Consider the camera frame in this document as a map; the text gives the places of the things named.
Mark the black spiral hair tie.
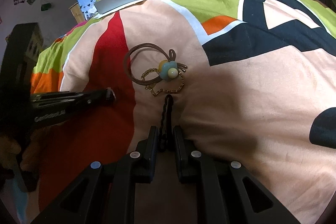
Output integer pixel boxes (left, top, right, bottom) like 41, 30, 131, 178
159, 94, 175, 135

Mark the gold chain bracelet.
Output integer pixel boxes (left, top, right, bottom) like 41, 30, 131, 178
140, 68, 185, 97

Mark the brown hair tie with flower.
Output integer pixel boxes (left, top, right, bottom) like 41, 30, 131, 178
123, 42, 189, 86

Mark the left hand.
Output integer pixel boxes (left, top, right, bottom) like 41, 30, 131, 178
1, 134, 43, 193

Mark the colourful patterned bedspread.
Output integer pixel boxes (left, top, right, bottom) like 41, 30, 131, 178
0, 0, 336, 224

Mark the green wall hook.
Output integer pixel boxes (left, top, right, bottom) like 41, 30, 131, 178
41, 3, 52, 11

